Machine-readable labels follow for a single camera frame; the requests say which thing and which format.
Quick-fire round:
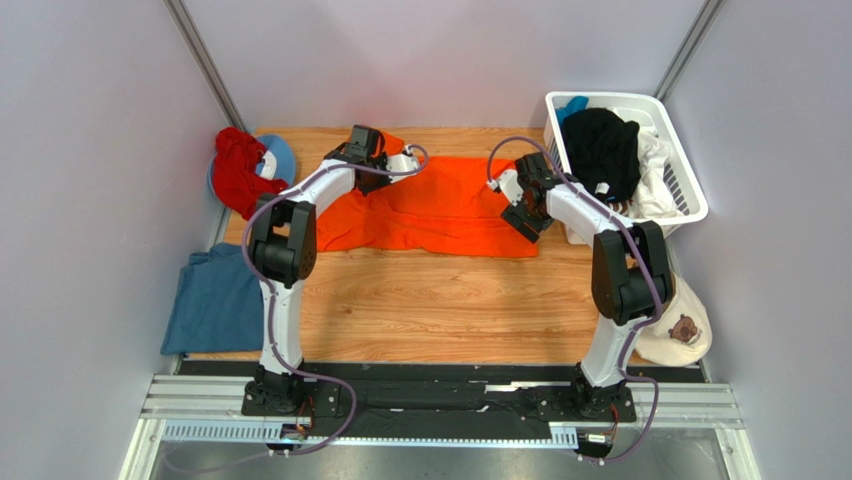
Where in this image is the orange t shirt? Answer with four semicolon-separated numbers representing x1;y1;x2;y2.
317;154;539;258

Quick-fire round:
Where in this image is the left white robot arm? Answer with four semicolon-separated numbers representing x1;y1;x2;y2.
242;125;399;416

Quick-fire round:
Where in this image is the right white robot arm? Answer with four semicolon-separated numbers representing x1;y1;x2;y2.
498;153;673;419

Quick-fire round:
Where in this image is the black t shirt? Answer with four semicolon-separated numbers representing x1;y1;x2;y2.
561;108;640;203

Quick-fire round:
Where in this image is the teal blue garment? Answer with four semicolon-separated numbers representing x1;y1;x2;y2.
555;96;589;125

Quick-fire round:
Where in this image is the light blue cap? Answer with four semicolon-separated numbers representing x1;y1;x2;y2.
208;134;297;198

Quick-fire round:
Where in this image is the white t shirt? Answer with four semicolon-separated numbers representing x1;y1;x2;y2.
611;125;683;219

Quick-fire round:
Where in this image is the red t shirt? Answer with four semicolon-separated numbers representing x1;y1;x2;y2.
211;126;291;221

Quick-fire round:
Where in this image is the white laundry basket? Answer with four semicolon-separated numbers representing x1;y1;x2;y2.
544;91;709;235

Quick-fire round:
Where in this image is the beige bear cap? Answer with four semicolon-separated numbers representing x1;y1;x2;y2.
635;275;713;367

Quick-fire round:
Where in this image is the folded blue t shirt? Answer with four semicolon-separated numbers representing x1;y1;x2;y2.
160;243;264;356

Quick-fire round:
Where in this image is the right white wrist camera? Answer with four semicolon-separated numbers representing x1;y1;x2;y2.
487;169;524;205

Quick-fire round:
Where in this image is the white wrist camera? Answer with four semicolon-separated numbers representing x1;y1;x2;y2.
387;149;422;183
487;169;524;205

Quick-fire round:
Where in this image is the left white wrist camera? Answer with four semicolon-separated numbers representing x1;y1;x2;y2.
387;149;422;183

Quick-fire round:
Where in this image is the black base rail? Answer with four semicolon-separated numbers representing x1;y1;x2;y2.
176;359;707;442

